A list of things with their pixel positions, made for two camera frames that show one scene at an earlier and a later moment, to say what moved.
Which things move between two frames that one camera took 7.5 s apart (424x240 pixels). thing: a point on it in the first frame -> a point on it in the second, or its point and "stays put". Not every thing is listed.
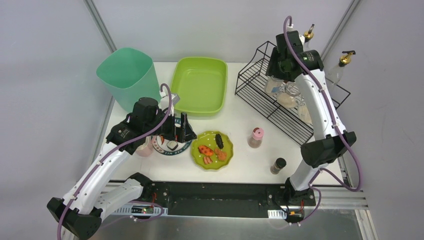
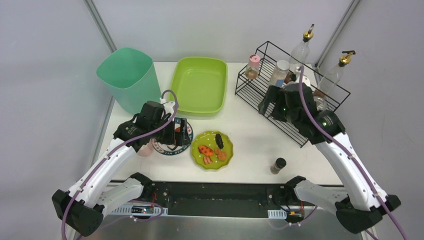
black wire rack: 250,89 stays put
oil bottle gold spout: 335,74 stays put
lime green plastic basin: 201,83 stays put
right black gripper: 278,69 -> 278,96
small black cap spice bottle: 279,164 stays put
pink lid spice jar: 255,140 -> 252,70
